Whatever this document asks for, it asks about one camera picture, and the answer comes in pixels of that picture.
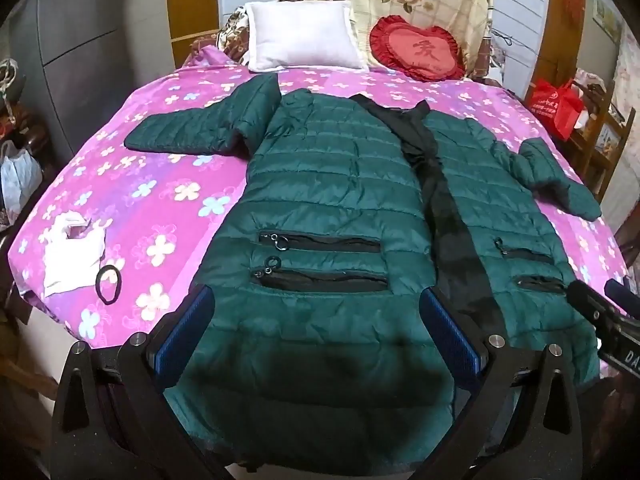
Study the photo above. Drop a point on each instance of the red heart cushion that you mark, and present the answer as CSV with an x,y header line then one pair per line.
x,y
422,50

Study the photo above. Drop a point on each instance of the pink floral bedsheet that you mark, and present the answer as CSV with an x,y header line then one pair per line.
x,y
150,185

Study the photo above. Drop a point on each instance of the wooden chair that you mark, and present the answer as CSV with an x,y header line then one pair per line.
x,y
607,125

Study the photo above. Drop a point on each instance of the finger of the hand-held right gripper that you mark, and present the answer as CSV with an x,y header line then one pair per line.
x,y
586,301
622,296

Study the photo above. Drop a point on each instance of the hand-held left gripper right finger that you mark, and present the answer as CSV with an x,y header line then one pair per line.
x,y
450,340

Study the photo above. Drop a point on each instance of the orange wooden door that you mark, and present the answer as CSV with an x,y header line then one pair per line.
x,y
192,10

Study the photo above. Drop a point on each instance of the crumpled white plastic bag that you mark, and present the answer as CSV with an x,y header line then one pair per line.
x,y
20,175

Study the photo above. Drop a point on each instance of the red shopping bag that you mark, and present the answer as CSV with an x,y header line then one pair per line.
x,y
555,105

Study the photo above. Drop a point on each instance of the person's right forearm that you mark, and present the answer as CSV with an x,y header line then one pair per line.
x,y
620,420

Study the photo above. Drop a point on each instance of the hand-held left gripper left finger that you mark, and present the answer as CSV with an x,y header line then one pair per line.
x,y
182,335

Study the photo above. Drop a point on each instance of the green puffer jacket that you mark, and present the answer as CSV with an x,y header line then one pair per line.
x,y
325,185

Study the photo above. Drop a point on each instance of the white pillow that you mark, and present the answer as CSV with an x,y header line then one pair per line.
x,y
305,35

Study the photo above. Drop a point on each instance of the brown wooden door frame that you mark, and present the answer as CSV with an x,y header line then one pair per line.
x,y
562,15

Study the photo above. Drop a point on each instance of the brown floral blanket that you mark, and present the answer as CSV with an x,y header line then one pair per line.
x,y
231,37

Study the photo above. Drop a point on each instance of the grey wardrobe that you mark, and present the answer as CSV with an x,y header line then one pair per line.
x,y
85,50

